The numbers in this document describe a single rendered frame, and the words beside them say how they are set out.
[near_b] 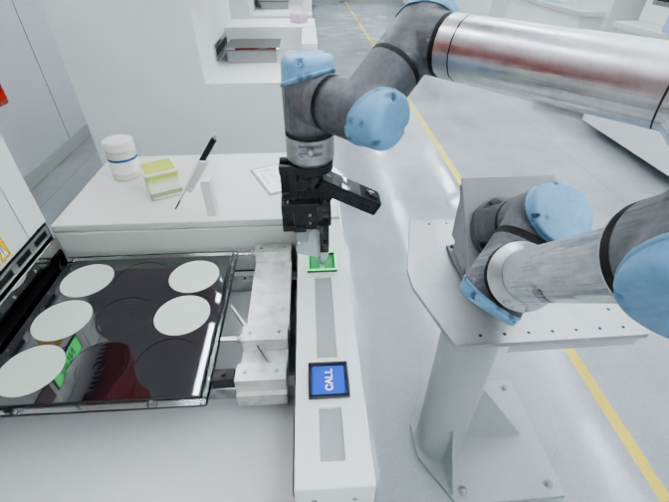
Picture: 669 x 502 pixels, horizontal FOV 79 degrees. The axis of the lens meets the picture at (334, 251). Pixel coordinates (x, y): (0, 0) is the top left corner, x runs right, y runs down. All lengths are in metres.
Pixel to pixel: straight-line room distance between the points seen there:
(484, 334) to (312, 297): 0.37
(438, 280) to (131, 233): 0.70
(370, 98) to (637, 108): 0.26
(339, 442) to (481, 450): 1.16
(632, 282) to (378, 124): 0.30
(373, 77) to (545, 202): 0.38
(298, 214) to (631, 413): 1.65
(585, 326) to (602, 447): 0.95
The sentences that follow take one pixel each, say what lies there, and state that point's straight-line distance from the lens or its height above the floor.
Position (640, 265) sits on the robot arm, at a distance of 0.38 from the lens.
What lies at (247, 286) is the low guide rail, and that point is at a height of 0.83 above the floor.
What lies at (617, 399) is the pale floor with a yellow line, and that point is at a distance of 2.05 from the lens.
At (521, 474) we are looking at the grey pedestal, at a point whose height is 0.01.
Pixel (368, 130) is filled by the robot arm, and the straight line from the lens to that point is 0.50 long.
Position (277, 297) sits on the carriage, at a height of 0.88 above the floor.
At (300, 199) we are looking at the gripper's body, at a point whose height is 1.11.
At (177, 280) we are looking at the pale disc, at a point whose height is 0.90.
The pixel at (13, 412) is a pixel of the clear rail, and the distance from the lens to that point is 0.79.
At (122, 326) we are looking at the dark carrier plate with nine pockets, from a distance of 0.83.
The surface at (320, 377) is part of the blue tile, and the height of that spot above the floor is 0.96.
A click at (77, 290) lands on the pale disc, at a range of 0.95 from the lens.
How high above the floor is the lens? 1.45
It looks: 38 degrees down
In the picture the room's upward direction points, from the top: straight up
